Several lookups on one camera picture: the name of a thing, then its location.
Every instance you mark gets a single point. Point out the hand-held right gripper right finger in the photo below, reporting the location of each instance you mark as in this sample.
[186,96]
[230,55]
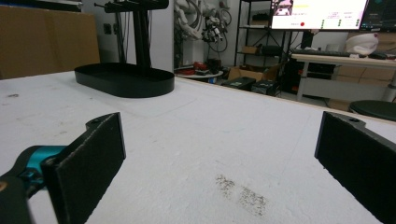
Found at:
[358,158]

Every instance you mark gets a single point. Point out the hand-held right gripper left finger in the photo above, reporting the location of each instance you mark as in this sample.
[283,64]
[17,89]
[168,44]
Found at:
[82,168]

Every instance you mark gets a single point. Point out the black round stool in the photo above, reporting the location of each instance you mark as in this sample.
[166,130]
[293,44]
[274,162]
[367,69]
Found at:
[375,109]

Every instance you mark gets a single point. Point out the stacked cardboard boxes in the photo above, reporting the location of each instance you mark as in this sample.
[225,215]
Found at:
[364,74]

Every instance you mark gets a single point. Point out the beige desk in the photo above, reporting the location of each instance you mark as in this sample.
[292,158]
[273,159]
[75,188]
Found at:
[342,62]

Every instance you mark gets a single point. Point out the black stand with oval tray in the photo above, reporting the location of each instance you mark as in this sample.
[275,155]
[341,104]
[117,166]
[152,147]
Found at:
[127,74]

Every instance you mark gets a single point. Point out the black keyboard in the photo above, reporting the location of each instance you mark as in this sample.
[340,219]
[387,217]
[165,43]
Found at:
[320,53]

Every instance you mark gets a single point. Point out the white cloth bundle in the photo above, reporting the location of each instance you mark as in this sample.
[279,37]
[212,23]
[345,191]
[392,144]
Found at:
[362,43]

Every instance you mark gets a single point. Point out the brown cardboard sheet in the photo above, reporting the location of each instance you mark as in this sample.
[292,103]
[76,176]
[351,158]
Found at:
[46,40]

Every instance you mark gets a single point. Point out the open cardboard box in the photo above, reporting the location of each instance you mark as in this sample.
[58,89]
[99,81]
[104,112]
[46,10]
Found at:
[249,74]

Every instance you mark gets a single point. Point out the black case with green label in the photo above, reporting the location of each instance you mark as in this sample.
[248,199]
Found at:
[238,83]

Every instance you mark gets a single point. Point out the dark monitor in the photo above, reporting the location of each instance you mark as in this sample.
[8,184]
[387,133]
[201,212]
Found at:
[379,14]

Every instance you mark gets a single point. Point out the round low table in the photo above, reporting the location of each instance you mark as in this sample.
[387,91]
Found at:
[199,74]

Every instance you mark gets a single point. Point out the large lit monitor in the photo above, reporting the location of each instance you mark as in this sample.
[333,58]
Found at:
[317,14]

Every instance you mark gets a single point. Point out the black metal shelf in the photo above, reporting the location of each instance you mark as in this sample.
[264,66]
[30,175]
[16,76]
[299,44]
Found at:
[258,34]

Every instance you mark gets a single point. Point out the white robot parts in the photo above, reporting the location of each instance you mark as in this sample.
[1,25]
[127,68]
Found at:
[199,25]

